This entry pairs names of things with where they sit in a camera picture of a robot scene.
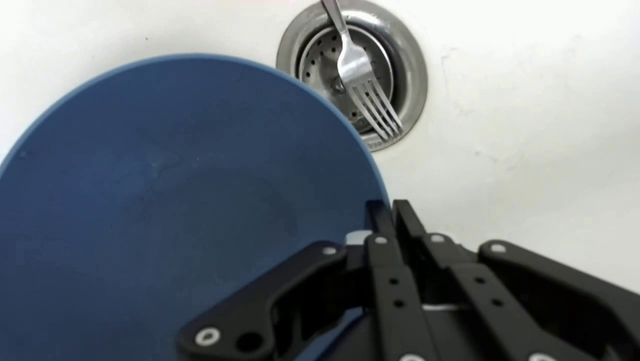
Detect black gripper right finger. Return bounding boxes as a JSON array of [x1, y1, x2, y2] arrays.
[[392, 196, 640, 361]]

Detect steel sink drain strainer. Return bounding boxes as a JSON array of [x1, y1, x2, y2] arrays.
[[274, 0, 430, 155]]

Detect white kitchen sink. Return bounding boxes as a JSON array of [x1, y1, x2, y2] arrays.
[[0, 0, 640, 361]]

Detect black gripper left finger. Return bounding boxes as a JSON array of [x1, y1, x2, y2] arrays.
[[174, 199, 440, 361]]

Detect blue bowl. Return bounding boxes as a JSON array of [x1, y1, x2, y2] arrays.
[[0, 52, 392, 361]]

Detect silver fork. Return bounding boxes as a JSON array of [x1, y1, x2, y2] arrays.
[[317, 0, 407, 145]]

